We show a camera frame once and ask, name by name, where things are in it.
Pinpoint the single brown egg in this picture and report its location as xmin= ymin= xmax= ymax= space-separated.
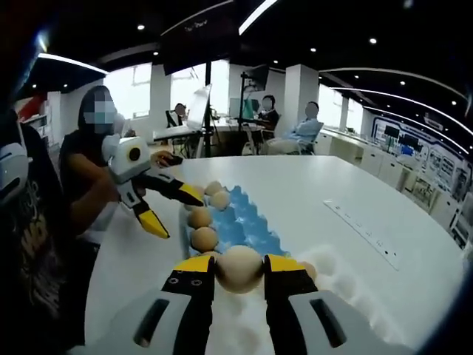
xmin=215 ymin=245 xmax=265 ymax=295

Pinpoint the black light stand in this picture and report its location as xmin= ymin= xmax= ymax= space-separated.
xmin=201 ymin=61 xmax=219 ymax=158

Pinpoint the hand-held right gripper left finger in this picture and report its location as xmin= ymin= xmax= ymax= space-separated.
xmin=68 ymin=254 xmax=217 ymax=355

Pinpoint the blue egg tray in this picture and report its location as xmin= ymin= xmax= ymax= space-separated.
xmin=179 ymin=183 xmax=291 ymax=260

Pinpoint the curved white ceiling light strip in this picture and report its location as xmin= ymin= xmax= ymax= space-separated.
xmin=238 ymin=0 xmax=279 ymax=36

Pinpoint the blue framed display wall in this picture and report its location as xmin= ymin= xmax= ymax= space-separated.
xmin=371 ymin=114 xmax=473 ymax=208

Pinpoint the black hanging ceiling sign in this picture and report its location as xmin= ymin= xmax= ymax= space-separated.
xmin=160 ymin=20 xmax=232 ymax=75

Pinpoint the black stand with monitor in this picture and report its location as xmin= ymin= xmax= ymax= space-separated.
xmin=236 ymin=64 xmax=270 ymax=156

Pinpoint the white table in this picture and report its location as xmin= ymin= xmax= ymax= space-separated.
xmin=84 ymin=155 xmax=465 ymax=355

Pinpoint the white reflector panel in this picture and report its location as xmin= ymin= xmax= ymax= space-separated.
xmin=186 ymin=83 xmax=214 ymax=132

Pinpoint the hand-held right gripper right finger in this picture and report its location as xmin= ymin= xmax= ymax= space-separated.
xmin=262 ymin=253 xmax=404 ymax=355

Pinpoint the grey office chair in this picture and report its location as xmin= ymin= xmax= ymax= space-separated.
xmin=295 ymin=121 xmax=326 ymax=156

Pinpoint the white table socket strip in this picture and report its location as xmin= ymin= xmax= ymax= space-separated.
xmin=323 ymin=198 xmax=402 ymax=271

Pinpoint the row of white cabinets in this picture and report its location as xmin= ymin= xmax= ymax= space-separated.
xmin=321 ymin=127 xmax=473 ymax=237

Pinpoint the white foam egg holder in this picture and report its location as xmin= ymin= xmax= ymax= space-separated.
xmin=221 ymin=246 xmax=400 ymax=345

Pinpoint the white chest device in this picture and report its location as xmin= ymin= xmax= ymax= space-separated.
xmin=0 ymin=142 xmax=30 ymax=206

